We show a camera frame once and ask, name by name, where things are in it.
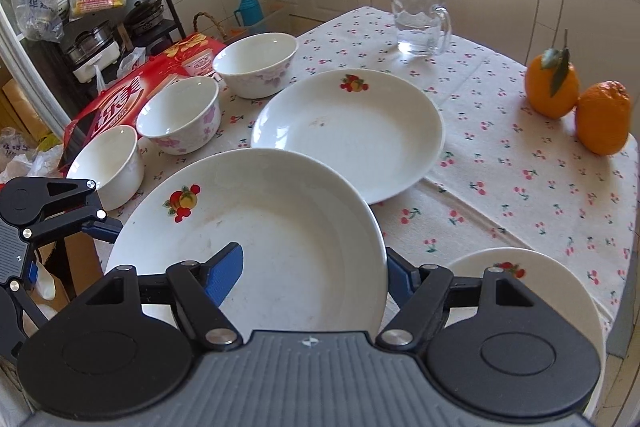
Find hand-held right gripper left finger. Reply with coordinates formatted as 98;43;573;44
85;243;246;350

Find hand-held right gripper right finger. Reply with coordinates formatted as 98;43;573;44
375;247;538;350

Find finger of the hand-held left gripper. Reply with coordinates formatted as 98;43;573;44
20;178;123;243
9;259;51;334

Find plain white bowl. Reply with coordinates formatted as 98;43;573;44
66;125;146;212

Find large white fruit-print plate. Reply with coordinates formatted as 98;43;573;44
105;148;388;339

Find stack of white bowls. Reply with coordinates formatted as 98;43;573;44
250;69;447;206

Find crumpled plastic bags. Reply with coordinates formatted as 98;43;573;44
0;127;66;184

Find cherry-print tablecloth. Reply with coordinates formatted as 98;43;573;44
95;6;640;338

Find red printed cardboard box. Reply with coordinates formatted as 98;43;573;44
59;33;228;172

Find white pink-floral bowl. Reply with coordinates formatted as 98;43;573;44
212;32;299;99
136;76;222;156

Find brown cardboard box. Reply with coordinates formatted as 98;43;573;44
0;72;37;134

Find small white fruit-print plate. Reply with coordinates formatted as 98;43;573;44
445;248;607;413

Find white electric cooker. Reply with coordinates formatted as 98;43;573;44
62;21;126;84

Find black frying pan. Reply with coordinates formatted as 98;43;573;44
122;0;166;30

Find blue-print clear plastic bag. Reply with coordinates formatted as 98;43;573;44
9;0;66;42

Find orange with leaf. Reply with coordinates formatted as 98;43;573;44
524;31;581;120

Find glass mug with water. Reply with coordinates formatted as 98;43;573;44
389;0;453;56

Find clear plastic storage bin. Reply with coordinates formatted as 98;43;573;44
252;2;301;38

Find teal thermos jug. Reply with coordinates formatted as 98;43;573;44
234;0;259;28

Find wicker basket handle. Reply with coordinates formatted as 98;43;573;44
192;12;228;42

